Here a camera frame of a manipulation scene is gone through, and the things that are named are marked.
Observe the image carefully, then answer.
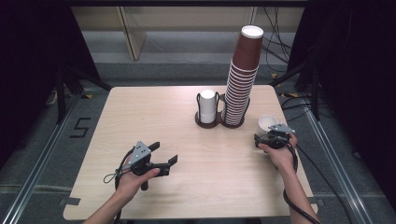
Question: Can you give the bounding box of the person's left hand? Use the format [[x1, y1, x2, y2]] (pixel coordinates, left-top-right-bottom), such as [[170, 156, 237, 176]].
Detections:
[[115, 168, 162, 205]]

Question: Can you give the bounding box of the stack of white cups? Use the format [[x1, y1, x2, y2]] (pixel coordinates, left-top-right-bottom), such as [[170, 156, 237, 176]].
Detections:
[[199, 89, 218, 124]]

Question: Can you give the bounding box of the black curtain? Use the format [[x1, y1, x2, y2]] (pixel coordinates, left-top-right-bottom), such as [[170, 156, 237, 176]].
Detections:
[[0, 0, 105, 162], [288, 0, 396, 216]]

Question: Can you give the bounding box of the black floor cable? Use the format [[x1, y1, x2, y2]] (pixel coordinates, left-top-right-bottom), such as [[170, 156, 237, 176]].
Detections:
[[294, 143, 355, 224]]

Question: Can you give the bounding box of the person's right hand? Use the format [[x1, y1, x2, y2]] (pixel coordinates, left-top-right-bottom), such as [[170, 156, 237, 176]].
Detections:
[[259, 133, 299, 172]]

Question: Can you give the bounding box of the black metal stand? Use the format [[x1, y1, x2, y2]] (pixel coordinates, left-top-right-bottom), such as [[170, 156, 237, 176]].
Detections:
[[55, 63, 114, 125], [270, 55, 321, 121]]

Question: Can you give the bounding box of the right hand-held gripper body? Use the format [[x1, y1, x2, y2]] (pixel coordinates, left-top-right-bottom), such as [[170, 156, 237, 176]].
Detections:
[[263, 122, 297, 150]]

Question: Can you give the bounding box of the dark wooden cup holder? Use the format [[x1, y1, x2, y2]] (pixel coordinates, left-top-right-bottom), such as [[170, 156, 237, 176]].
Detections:
[[194, 91, 251, 130]]

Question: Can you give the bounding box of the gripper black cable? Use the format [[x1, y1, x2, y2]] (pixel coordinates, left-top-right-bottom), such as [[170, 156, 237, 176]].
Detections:
[[281, 143, 320, 224], [103, 148, 135, 224]]

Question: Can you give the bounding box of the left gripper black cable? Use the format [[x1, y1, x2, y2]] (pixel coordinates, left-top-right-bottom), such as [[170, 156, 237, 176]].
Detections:
[[103, 148, 135, 224]]

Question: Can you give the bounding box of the aluminium floor rail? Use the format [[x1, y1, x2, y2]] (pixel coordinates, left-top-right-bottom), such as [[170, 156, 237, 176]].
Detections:
[[302, 99, 376, 224], [0, 88, 87, 224]]

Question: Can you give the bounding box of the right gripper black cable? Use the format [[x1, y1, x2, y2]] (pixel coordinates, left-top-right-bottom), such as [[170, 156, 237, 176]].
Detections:
[[281, 143, 320, 224]]

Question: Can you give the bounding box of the stack of brown cups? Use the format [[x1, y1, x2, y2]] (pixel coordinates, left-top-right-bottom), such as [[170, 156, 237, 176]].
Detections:
[[221, 24, 265, 127]]

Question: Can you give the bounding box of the white paper cup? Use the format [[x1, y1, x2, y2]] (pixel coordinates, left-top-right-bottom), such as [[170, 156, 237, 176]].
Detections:
[[257, 114, 279, 138]]

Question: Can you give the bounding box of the bundle of black cables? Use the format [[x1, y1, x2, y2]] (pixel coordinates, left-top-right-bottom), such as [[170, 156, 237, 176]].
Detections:
[[262, 6, 294, 75]]

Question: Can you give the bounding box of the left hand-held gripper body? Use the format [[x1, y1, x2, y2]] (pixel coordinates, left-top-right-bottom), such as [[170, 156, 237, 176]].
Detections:
[[125, 140, 172, 191]]

